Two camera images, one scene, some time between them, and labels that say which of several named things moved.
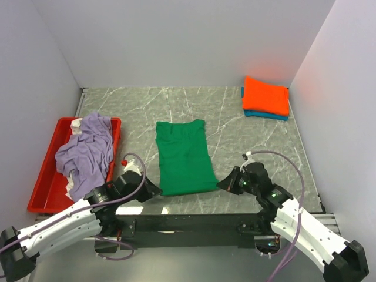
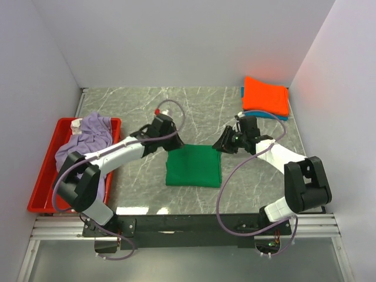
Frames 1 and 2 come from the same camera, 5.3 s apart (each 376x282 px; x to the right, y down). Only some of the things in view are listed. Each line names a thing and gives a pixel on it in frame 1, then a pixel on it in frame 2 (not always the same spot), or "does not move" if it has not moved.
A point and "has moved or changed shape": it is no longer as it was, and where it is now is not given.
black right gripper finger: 227,183 → 224,139
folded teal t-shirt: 262,114 does not move
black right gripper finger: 237,188 → 231,148
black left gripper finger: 151,190 → 173,142
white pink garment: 76,124 does not move
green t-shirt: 185,165 has moved or changed shape
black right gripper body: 251,188 → 241,138
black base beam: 152,231 does not move
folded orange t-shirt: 259,96 does not move
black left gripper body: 140,196 → 172,129
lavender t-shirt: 86,158 does not move
